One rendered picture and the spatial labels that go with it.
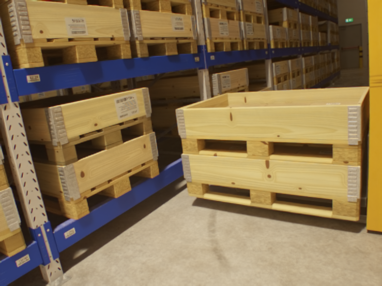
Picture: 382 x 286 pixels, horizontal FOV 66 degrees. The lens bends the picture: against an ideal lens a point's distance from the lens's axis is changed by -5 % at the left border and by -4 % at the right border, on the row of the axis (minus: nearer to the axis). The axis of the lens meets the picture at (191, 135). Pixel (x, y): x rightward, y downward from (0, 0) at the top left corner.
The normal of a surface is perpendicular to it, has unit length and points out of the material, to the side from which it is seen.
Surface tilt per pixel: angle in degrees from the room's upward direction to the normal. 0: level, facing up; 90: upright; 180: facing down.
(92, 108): 90
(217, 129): 90
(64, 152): 90
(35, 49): 90
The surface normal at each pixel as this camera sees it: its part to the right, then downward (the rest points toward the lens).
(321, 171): -0.55, 0.26
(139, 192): 0.83, 0.03
